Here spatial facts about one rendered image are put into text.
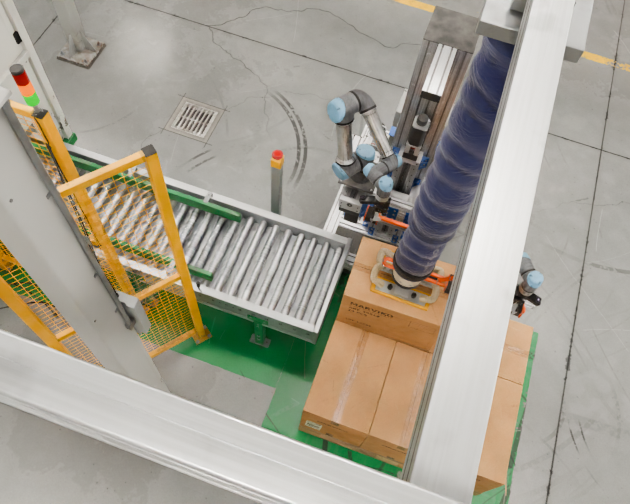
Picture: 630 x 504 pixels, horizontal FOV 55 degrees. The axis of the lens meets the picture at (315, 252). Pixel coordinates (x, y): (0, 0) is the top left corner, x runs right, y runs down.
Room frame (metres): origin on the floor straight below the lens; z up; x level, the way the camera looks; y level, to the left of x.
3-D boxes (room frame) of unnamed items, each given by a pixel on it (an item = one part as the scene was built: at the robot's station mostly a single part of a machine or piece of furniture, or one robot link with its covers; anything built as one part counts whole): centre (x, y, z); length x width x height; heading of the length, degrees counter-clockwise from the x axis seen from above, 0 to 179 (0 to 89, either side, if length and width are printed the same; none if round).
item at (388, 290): (1.45, -0.51, 0.97); 0.34 x 0.10 x 0.05; 78
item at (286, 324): (1.54, 1.07, 0.50); 2.31 x 0.05 x 0.19; 78
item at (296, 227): (2.18, 0.93, 0.50); 2.31 x 0.05 x 0.19; 78
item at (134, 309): (0.88, 0.77, 1.62); 0.20 x 0.05 x 0.30; 78
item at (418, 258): (1.54, -0.54, 1.67); 0.22 x 0.22 x 1.04
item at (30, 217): (0.77, 0.79, 1.50); 0.30 x 0.30 x 3.00; 78
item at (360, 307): (1.54, -0.52, 0.75); 0.60 x 0.40 x 0.40; 80
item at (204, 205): (2.19, 1.29, 0.60); 1.60 x 0.10 x 0.09; 78
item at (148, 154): (1.12, 0.99, 1.05); 0.87 x 0.10 x 2.10; 130
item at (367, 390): (1.19, -0.75, 0.34); 1.20 x 1.00 x 0.40; 78
